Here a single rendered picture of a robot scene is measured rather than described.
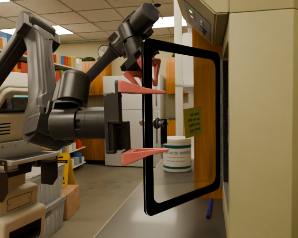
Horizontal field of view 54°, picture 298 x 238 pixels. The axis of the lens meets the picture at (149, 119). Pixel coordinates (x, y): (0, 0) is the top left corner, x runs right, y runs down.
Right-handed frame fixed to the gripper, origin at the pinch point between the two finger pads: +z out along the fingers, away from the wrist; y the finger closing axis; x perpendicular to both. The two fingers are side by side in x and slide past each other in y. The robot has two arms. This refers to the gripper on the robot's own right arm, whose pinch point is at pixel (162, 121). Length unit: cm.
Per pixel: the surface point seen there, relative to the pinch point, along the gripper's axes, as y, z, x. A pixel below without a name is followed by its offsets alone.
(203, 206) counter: -27.1, 5.6, 37.9
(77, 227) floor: -115, -124, 223
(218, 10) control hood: 20.0, 10.1, 7.6
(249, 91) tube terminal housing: 4.7, 15.3, 7.7
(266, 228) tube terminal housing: -20.9, 17.6, 8.2
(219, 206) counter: -27.2, 10.3, 38.7
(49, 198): -77, -138, 196
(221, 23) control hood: 19.4, 10.9, 14.6
